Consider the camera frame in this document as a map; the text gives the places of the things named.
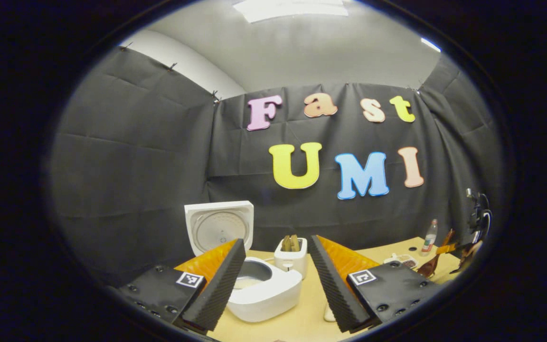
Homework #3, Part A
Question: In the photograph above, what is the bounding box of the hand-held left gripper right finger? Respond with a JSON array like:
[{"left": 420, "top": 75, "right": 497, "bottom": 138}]
[{"left": 308, "top": 234, "right": 443, "bottom": 333}]

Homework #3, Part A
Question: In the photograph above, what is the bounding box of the brown wooden spoon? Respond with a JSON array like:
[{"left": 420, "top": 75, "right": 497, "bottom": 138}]
[{"left": 417, "top": 229, "right": 455, "bottom": 278}]

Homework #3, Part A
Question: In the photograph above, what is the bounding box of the clear plastic bottle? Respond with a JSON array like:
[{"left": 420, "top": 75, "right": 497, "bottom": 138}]
[{"left": 421, "top": 218, "right": 438, "bottom": 257}]

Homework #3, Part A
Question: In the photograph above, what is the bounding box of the white rice cooker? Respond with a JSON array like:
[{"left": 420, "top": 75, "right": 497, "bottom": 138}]
[{"left": 184, "top": 200, "right": 303, "bottom": 323}]

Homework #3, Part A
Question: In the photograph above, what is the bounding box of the white toaster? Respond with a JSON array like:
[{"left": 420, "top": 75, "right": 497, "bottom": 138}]
[{"left": 273, "top": 237, "right": 308, "bottom": 280}]

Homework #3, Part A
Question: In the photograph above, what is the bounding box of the black backdrop cloth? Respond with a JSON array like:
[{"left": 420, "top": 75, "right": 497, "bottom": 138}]
[{"left": 48, "top": 45, "right": 502, "bottom": 285}]

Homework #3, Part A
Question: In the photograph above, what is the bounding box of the large ceiling light panel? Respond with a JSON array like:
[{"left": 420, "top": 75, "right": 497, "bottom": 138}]
[{"left": 233, "top": 0, "right": 350, "bottom": 23}]

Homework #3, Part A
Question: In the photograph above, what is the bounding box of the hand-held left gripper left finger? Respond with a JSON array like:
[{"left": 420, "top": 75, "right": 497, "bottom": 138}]
[{"left": 117, "top": 237, "right": 247, "bottom": 333}]

